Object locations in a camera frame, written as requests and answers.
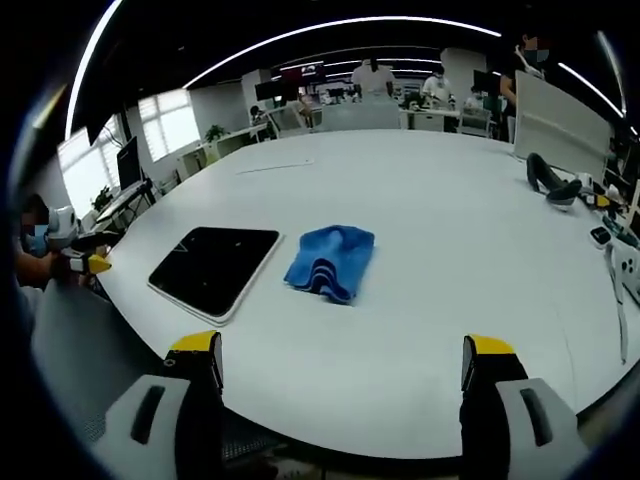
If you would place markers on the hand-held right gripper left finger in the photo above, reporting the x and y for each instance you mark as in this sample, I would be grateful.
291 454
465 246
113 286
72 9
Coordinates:
150 430

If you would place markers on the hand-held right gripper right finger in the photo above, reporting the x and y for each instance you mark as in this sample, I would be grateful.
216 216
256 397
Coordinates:
520 430

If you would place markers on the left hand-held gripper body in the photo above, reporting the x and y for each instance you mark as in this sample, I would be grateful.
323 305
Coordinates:
62 227

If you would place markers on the blue cleaning cloth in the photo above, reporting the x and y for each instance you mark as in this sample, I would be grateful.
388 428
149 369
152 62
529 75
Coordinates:
332 262

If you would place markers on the green potted plant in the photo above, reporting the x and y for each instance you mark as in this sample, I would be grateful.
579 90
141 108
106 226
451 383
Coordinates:
102 197
216 133

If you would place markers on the black computer monitor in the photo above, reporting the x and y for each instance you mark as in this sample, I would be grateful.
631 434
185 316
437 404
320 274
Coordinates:
128 162

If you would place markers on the white controller device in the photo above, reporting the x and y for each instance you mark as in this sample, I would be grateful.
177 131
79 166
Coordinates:
629 265

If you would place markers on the small white black-screen device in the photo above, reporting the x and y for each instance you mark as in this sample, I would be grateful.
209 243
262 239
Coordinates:
600 236

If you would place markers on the yellow and white tool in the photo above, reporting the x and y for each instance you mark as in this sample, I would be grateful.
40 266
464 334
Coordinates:
595 200

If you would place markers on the dark grey curved headset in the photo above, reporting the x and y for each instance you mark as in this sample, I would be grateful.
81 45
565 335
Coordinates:
547 181

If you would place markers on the grey low partition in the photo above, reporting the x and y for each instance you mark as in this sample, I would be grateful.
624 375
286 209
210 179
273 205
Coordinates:
360 117

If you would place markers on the white desk partition panel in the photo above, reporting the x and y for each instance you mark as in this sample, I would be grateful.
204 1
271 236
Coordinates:
560 122

